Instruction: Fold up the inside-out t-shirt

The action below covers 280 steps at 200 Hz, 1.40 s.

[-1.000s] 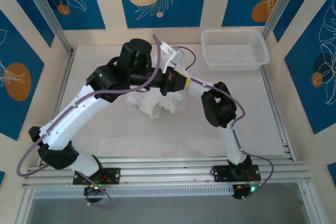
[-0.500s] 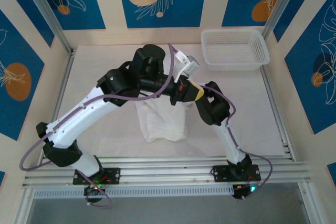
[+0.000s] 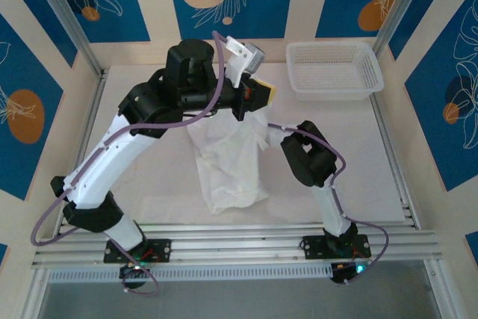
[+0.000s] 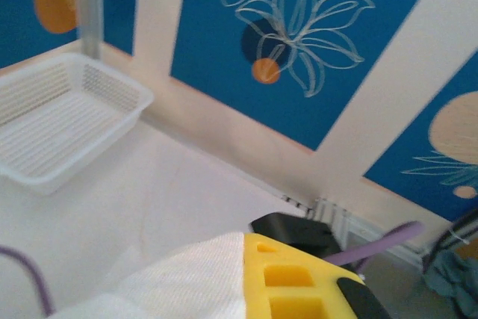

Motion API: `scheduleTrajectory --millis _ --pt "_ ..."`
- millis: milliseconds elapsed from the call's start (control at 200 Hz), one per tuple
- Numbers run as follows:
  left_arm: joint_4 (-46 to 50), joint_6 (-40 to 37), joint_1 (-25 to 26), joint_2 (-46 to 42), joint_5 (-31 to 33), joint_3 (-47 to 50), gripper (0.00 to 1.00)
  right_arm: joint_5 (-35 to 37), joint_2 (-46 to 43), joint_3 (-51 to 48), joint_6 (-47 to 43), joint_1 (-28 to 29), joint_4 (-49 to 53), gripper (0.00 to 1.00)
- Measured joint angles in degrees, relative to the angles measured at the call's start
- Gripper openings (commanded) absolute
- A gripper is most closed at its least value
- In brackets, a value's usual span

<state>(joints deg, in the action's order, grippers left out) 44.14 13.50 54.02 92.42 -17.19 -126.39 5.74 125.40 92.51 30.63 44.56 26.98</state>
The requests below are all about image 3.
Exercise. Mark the white t-shirt with black print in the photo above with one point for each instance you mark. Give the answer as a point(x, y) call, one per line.
point(228, 162)

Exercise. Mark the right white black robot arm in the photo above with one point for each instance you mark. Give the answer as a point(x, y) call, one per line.
point(310, 158)

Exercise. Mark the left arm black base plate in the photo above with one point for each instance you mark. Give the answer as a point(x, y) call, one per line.
point(160, 250)

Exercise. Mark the aluminium frame cross rails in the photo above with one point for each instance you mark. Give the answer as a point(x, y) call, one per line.
point(239, 238)

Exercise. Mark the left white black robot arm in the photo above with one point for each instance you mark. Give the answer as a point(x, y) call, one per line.
point(101, 162)

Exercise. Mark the aluminium side rail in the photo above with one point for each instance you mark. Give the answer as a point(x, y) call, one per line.
point(87, 136)
point(396, 162)

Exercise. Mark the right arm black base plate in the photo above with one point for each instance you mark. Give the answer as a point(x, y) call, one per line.
point(313, 247)

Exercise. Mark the aluminium frame post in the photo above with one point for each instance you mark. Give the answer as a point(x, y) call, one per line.
point(401, 1)
point(63, 9)

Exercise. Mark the white plastic mesh basket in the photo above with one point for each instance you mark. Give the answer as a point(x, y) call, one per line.
point(332, 68)

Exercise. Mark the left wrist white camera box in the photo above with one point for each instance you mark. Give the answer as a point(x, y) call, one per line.
point(254, 59)

